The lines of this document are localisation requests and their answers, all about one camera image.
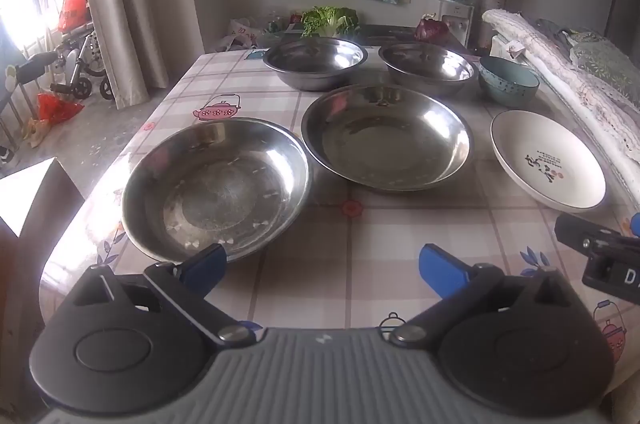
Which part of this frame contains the grey leaf-print pillow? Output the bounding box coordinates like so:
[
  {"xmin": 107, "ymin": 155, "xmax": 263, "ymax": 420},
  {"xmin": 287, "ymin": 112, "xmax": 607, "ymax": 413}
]
[{"xmin": 569, "ymin": 35, "xmax": 640, "ymax": 97}]

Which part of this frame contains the small stainless steel bowl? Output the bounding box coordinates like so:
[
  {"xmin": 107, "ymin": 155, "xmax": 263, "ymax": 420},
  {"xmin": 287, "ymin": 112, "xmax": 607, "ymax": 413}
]
[{"xmin": 378, "ymin": 43, "xmax": 476, "ymax": 97}]

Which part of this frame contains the hanging red plastic bag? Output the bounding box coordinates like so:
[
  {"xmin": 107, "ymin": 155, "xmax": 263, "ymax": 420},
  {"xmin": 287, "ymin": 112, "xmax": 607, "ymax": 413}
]
[{"xmin": 57, "ymin": 0, "xmax": 92, "ymax": 33}]

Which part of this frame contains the teal ceramic bowl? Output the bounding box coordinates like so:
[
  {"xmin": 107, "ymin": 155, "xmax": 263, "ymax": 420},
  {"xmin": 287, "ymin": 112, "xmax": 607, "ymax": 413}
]
[{"xmin": 478, "ymin": 55, "xmax": 541, "ymax": 109}]

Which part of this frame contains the crumpled red plastic bag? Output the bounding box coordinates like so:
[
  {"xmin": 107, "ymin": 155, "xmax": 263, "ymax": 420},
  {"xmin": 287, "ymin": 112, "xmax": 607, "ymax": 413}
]
[{"xmin": 36, "ymin": 93, "xmax": 86, "ymax": 126}]

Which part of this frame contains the stainless steel plate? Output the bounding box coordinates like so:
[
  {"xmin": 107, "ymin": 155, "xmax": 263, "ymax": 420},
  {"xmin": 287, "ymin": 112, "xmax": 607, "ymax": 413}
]
[{"xmin": 301, "ymin": 84, "xmax": 475, "ymax": 192}]

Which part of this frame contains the white plastic bag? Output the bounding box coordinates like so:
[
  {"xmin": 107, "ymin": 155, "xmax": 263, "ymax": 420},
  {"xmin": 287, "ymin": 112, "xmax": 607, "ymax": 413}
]
[{"xmin": 215, "ymin": 18, "xmax": 262, "ymax": 53}]

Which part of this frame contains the beige curtain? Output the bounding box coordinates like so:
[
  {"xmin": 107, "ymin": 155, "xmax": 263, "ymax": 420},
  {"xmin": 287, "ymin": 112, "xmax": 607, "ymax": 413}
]
[{"xmin": 77, "ymin": 0, "xmax": 236, "ymax": 110}]

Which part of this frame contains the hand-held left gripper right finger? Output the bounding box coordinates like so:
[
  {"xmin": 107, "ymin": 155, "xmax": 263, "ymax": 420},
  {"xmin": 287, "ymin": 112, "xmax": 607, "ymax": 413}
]
[{"xmin": 388, "ymin": 244, "xmax": 577, "ymax": 347}]

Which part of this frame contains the large stainless steel bowl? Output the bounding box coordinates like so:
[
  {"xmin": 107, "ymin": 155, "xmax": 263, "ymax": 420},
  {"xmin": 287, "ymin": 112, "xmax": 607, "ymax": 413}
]
[{"xmin": 262, "ymin": 36, "xmax": 368, "ymax": 92}]

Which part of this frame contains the white lace blanket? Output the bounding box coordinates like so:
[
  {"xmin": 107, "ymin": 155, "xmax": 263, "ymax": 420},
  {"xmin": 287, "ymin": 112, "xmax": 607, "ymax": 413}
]
[{"xmin": 481, "ymin": 9, "xmax": 640, "ymax": 200}]

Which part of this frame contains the napa cabbage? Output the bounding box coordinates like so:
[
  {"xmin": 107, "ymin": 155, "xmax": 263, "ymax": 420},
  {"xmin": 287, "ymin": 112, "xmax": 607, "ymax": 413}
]
[{"xmin": 300, "ymin": 5, "xmax": 361, "ymax": 39}]

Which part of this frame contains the white water dispenser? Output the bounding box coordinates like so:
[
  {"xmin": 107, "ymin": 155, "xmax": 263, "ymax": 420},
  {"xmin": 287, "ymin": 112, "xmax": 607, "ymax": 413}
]
[{"xmin": 432, "ymin": 0, "xmax": 474, "ymax": 48}]

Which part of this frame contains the black padded handle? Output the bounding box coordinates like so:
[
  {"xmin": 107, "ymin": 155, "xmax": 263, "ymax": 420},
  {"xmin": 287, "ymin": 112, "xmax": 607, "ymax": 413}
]
[{"xmin": 14, "ymin": 51, "xmax": 59, "ymax": 86}]

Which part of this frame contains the wheelchair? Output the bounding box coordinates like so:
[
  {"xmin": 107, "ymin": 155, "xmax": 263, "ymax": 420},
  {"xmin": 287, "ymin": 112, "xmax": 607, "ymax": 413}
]
[{"xmin": 49, "ymin": 21, "xmax": 119, "ymax": 102}]

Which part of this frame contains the metal railing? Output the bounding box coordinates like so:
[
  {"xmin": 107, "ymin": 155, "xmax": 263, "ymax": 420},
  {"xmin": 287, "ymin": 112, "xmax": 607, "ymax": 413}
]
[{"xmin": 0, "ymin": 0, "xmax": 56, "ymax": 155}]

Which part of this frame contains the steel basin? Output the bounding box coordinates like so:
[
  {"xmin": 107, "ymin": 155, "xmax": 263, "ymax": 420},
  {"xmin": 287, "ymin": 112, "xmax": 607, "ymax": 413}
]
[{"xmin": 121, "ymin": 116, "xmax": 313, "ymax": 264}]

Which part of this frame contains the red onion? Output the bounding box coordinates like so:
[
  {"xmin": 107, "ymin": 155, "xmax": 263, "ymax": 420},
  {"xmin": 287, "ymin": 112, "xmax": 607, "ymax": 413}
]
[{"xmin": 414, "ymin": 16, "xmax": 451, "ymax": 44}]

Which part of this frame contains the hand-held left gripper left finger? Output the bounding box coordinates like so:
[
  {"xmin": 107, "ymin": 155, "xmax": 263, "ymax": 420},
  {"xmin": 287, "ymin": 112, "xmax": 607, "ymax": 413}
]
[{"xmin": 69, "ymin": 244, "xmax": 258, "ymax": 347}]

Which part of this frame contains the white ceramic plate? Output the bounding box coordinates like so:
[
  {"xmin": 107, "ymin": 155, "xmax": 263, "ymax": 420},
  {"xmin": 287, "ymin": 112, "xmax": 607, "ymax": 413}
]
[{"xmin": 490, "ymin": 109, "xmax": 607, "ymax": 211}]

